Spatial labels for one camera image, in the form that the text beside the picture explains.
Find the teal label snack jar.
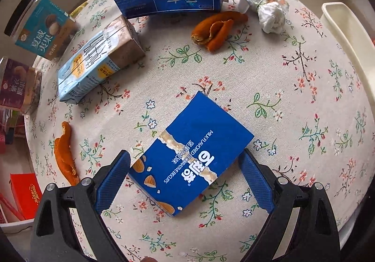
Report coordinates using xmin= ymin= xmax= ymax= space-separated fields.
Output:
xmin=4 ymin=0 xmax=79 ymax=60

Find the crumpled white tissue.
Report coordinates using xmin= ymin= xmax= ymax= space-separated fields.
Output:
xmin=240 ymin=0 xmax=286 ymax=34

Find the white plastic tray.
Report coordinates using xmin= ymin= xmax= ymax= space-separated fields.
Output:
xmin=321 ymin=1 xmax=375 ymax=122

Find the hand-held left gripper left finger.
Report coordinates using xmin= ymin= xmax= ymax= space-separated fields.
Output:
xmin=30 ymin=151 xmax=131 ymax=262

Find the blue biscuit box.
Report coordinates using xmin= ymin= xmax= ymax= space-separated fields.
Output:
xmin=127 ymin=91 xmax=255 ymax=218

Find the light blue milk carton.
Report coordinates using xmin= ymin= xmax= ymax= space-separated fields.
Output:
xmin=56 ymin=15 xmax=146 ymax=103

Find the maroon label snack jar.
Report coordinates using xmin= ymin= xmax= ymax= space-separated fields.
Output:
xmin=0 ymin=56 xmax=43 ymax=116

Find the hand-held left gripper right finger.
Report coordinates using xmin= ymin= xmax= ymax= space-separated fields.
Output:
xmin=238 ymin=149 xmax=341 ymax=262

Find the red gift box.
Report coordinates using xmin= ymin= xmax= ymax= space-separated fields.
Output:
xmin=10 ymin=173 xmax=43 ymax=220

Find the long orange peel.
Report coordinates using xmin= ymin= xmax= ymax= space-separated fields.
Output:
xmin=54 ymin=121 xmax=80 ymax=186

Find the curled orange peel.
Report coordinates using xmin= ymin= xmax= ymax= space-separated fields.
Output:
xmin=191 ymin=11 xmax=249 ymax=52

